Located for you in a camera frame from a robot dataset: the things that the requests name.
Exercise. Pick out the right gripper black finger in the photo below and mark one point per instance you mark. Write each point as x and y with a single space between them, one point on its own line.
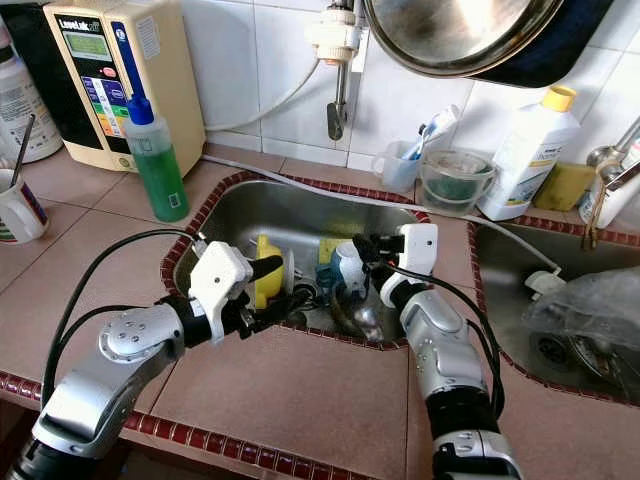
367 247
372 278

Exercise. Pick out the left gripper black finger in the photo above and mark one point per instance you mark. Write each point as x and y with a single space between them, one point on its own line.
285 308
265 268

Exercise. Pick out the yellow plastic bowl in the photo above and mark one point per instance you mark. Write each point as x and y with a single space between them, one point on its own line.
268 292

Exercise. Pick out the blue mug with white rabbit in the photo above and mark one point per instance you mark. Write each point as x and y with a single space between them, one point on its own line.
345 265

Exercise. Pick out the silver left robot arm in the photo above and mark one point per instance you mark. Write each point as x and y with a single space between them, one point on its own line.
100 390

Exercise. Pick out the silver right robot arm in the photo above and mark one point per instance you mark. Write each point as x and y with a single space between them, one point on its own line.
445 350

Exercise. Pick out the yellow green sponge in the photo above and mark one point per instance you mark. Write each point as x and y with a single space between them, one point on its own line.
328 248

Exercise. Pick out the stainless steel sink basin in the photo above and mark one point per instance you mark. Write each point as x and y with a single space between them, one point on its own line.
300 205
510 260

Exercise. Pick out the clear toothbrush cup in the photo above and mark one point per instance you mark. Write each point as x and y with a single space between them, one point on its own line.
397 165

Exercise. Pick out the small clear plastic bucket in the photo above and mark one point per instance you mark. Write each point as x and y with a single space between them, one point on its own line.
457 180

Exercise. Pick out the blue white toothbrush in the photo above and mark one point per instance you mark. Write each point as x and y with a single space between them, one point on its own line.
435 125

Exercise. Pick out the green dish soap bottle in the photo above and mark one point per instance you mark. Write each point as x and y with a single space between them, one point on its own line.
157 165

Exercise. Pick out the white bottle with yellow cap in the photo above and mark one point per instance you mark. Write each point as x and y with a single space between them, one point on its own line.
530 155

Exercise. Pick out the mustard yellow sponge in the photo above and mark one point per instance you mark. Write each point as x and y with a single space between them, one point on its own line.
565 187

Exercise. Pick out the clear plastic bag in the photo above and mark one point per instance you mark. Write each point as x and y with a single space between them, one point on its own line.
585 320

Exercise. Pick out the white tap diverter fitting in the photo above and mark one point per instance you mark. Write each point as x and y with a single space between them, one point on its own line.
335 35

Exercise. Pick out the white printed mug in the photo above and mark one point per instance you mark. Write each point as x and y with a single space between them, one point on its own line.
20 205

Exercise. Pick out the beige water ionizer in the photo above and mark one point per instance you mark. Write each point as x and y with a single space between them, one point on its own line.
120 80

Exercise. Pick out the hanging metal pan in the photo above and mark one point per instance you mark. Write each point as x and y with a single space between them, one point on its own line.
480 35

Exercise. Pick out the chrome sink faucet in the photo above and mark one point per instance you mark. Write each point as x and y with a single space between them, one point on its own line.
615 170

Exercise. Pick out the dark metal teaspoon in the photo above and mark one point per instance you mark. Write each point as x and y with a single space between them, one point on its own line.
22 145

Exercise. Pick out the white plastic jug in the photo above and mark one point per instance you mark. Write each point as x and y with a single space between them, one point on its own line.
25 100

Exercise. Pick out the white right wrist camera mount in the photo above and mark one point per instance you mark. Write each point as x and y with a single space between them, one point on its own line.
415 250

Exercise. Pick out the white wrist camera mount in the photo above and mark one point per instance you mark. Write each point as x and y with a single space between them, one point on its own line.
220 280
415 250

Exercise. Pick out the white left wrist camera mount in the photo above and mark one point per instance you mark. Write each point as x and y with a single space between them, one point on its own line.
220 280

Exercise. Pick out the chrome wall tap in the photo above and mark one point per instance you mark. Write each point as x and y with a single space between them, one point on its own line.
337 100

